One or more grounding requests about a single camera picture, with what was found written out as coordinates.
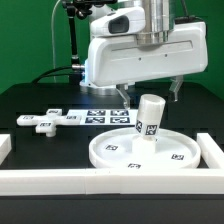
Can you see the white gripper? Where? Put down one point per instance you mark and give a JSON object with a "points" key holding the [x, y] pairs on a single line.
{"points": [[140, 43]]}

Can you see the white round table top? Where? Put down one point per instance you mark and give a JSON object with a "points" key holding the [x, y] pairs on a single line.
{"points": [[125, 148]]}

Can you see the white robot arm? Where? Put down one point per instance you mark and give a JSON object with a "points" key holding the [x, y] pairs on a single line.
{"points": [[98, 13]]}

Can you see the white marker sheet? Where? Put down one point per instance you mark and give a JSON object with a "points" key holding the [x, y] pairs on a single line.
{"points": [[105, 116]]}

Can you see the white cross-shaped table base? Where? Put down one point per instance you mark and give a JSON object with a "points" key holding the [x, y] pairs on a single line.
{"points": [[48, 123]]}

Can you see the white obstacle fence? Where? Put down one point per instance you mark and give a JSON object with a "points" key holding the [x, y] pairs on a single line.
{"points": [[208, 180]]}

